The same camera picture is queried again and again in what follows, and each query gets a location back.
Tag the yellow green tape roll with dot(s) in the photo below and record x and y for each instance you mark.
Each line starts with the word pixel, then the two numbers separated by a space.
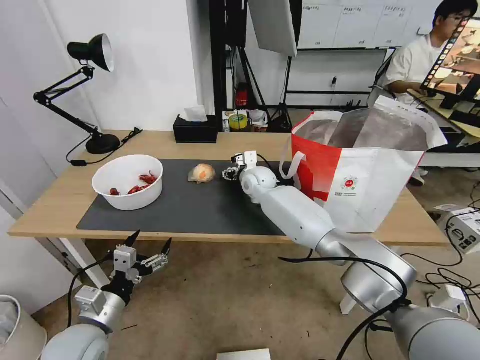
pixel 237 122

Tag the white power adapter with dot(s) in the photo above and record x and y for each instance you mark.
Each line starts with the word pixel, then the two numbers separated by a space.
pixel 450 300

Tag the white cardboard box with print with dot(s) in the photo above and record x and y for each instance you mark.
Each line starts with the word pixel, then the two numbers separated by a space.
pixel 465 230

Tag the whiteboard with printed sheets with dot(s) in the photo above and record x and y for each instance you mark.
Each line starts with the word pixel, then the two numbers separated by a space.
pixel 367 22

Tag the black metal rack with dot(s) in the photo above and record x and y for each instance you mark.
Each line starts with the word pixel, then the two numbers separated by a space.
pixel 219 56

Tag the crumpled clear wrapper with orange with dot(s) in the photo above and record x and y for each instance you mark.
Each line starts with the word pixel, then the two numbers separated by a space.
pixel 201 173

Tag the wooden side desk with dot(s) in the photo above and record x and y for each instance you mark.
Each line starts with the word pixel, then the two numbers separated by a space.
pixel 446 108

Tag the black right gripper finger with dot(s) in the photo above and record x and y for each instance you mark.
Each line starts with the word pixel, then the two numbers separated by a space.
pixel 229 175
pixel 237 158

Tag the black desk mat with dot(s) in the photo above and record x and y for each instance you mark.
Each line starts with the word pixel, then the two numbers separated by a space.
pixel 180 210

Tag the computer monitor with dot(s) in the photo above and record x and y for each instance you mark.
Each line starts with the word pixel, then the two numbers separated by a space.
pixel 455 52

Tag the white plastic bowl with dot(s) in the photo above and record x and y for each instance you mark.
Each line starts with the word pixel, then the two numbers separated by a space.
pixel 129 200

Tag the black tripod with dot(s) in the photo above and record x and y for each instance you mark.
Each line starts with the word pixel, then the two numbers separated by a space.
pixel 282 108

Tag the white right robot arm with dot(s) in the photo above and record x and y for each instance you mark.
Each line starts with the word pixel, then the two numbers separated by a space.
pixel 300 217

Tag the white softbox panel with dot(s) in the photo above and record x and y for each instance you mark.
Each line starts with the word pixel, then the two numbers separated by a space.
pixel 273 26

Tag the red crayfish shell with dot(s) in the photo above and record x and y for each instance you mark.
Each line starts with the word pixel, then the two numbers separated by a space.
pixel 138 188
pixel 149 178
pixel 115 192

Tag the white tissue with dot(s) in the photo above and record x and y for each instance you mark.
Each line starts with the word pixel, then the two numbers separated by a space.
pixel 195 113

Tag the black desk lamp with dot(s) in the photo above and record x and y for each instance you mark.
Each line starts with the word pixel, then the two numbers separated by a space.
pixel 98 47

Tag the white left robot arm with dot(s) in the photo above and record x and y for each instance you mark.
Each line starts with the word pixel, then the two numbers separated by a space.
pixel 80 343

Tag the red white takeout bag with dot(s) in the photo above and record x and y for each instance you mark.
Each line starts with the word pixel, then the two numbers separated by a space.
pixel 367 176

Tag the white table leg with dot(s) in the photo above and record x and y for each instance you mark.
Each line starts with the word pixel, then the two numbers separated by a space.
pixel 84 262
pixel 347 303

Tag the red box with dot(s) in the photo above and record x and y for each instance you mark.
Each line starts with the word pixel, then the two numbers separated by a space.
pixel 242 98

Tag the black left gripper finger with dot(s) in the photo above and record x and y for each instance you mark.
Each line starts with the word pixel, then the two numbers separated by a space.
pixel 165 249
pixel 132 239

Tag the black tissue box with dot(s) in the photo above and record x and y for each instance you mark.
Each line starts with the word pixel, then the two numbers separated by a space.
pixel 195 131

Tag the white waste bin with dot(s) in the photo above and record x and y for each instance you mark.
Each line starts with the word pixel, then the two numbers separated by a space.
pixel 18 333

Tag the white robot front shell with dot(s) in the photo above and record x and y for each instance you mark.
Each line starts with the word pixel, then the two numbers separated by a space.
pixel 243 355

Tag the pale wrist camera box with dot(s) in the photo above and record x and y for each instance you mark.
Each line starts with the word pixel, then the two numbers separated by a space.
pixel 125 258
pixel 249 159

